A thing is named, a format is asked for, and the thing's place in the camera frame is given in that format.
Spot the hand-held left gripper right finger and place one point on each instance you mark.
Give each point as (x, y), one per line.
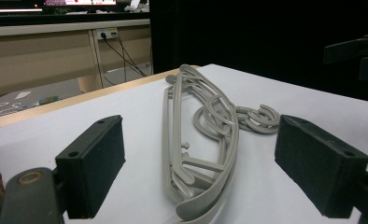
(322, 168)

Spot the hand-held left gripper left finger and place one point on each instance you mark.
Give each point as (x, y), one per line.
(92, 165)

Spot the grey plastic clothes hanger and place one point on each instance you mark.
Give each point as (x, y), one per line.
(165, 140)
(197, 121)
(233, 146)

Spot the small green object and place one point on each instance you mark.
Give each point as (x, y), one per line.
(49, 100)

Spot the small white paper sheet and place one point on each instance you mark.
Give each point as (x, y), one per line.
(23, 95)

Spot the black curtain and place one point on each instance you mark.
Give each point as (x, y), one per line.
(250, 31)

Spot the white power outlet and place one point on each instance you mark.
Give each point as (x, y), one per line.
(109, 30)

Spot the computer monitor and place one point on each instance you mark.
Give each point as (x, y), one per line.
(79, 2)

